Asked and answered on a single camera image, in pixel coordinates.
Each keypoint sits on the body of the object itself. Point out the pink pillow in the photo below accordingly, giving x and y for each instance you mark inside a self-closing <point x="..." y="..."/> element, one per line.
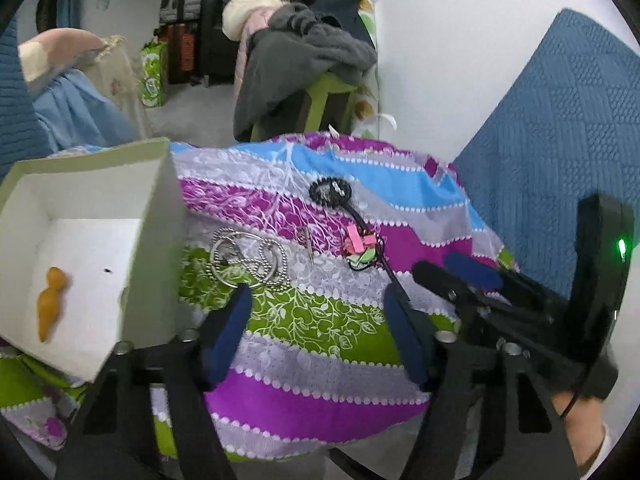
<point x="55" y="50"/>

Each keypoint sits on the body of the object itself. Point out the orange suitcase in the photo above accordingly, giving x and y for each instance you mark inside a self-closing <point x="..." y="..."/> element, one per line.
<point x="184" y="55"/>

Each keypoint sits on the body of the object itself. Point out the light blue cloth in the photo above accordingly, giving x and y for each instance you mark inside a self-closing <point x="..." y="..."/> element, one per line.
<point x="85" y="115"/>

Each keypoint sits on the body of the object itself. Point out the green plastic stool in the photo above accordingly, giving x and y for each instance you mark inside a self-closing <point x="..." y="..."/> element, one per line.
<point x="322" y="95"/>

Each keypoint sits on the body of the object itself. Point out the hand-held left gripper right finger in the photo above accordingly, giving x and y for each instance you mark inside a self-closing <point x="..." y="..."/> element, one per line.
<point x="405" y="330"/>

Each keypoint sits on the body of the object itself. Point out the white cardboard box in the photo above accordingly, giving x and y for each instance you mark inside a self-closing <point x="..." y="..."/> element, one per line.
<point x="90" y="250"/>

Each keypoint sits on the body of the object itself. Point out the green printed bag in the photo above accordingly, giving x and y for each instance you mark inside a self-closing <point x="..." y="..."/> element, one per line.
<point x="154" y="75"/>

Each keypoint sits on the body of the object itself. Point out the white ribbon strip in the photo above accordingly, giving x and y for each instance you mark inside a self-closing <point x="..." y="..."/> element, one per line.
<point x="385" y="120"/>

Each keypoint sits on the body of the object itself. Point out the small metal hair clip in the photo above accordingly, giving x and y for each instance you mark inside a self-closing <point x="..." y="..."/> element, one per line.
<point x="306" y="242"/>

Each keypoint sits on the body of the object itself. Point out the cream jacket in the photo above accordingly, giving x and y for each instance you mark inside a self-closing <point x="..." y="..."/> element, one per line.
<point x="245" y="10"/>

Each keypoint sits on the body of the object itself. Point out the blue quilted blanket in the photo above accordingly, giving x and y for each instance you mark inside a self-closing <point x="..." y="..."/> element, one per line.
<point x="540" y="135"/>

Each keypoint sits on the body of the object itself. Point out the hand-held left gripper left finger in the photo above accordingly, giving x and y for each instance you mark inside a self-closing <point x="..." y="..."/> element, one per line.
<point x="230" y="330"/>

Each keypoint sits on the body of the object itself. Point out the colourful striped floral cloth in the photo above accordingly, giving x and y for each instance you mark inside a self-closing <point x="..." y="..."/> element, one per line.
<point x="310" y="320"/>

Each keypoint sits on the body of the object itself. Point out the pink jacket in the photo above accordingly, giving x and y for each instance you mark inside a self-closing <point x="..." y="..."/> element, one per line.
<point x="247" y="35"/>

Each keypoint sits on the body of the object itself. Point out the black suitcase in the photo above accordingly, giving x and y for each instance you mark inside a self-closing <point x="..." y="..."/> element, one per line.
<point x="215" y="45"/>

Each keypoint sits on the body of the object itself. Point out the dark blue ribbed cushion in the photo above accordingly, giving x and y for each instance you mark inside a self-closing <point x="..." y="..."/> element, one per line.
<point x="17" y="125"/>

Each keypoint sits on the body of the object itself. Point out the person's right forearm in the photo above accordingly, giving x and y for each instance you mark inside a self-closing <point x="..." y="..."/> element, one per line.
<point x="587" y="435"/>

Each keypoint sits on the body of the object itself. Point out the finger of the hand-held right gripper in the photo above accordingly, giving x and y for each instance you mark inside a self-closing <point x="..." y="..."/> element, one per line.
<point x="440" y="277"/>
<point x="472" y="269"/>

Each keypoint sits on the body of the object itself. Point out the orange pendant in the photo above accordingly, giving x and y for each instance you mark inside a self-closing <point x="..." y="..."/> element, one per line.
<point x="50" y="305"/>

